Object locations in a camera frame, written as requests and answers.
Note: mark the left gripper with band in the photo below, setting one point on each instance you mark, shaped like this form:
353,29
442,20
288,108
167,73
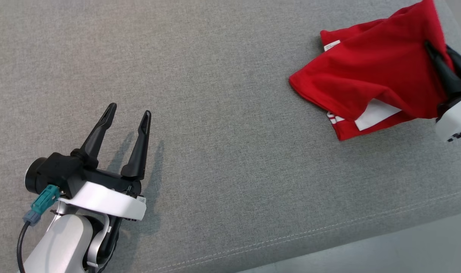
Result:
105,199

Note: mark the grey fabric sofa cushion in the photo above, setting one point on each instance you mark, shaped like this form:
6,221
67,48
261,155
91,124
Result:
234,132

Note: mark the red and white jersey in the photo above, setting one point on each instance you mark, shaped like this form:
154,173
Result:
366,68

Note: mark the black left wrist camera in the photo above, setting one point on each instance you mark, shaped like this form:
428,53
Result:
60,168

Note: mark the right gripper with band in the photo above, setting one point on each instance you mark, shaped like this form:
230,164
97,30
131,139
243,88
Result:
455,117

